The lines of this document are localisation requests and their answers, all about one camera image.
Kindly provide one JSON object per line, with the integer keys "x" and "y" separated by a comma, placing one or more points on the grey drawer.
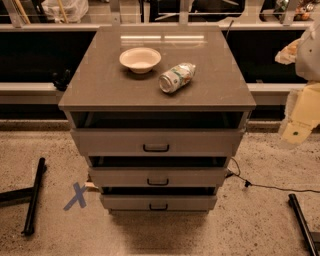
{"x": 158, "y": 203}
{"x": 156, "y": 142}
{"x": 158, "y": 176}

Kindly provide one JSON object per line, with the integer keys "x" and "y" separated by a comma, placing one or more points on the white plastic bag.
{"x": 65, "y": 11}

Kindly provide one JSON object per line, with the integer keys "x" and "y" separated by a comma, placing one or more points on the grey top drawer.
{"x": 156, "y": 142}

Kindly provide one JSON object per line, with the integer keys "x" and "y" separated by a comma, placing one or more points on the grey bottom drawer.
{"x": 158, "y": 203}

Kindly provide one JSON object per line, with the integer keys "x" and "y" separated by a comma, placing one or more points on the crushed soda can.
{"x": 176, "y": 77}

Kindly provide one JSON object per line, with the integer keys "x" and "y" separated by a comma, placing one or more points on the black stand base right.
{"x": 311, "y": 239}

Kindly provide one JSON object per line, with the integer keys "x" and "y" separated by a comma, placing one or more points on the black stand base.
{"x": 26, "y": 195}
{"x": 311, "y": 239}

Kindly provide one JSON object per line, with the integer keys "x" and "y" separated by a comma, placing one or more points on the black stand base left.
{"x": 26, "y": 195}

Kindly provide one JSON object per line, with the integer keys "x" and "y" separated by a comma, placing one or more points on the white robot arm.
{"x": 307, "y": 63}

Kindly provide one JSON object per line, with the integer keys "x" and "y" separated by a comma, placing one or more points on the black clamp on rail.
{"x": 61, "y": 81}

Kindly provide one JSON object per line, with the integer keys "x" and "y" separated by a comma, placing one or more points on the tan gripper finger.
{"x": 295, "y": 132}
{"x": 288, "y": 54}

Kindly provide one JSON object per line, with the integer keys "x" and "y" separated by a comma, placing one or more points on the blue tape cross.
{"x": 78, "y": 197}

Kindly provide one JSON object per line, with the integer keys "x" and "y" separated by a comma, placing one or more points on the white paper bowl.
{"x": 140, "y": 60}

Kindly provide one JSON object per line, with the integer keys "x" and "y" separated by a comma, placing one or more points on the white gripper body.
{"x": 308, "y": 59}

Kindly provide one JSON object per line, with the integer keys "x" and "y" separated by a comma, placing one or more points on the grey drawer cabinet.
{"x": 104, "y": 94}

